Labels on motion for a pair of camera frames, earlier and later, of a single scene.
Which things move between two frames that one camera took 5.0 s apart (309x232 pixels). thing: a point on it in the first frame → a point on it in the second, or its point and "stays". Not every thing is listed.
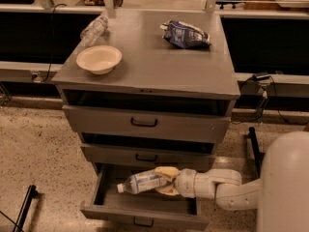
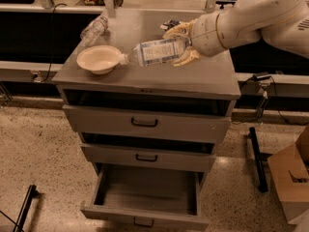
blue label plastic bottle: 144,181 → 155,50
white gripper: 185,183 → 205,33
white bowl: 98,59 stays
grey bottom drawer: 146,211 stays
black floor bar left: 31,194 stays
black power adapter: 266,76 stays
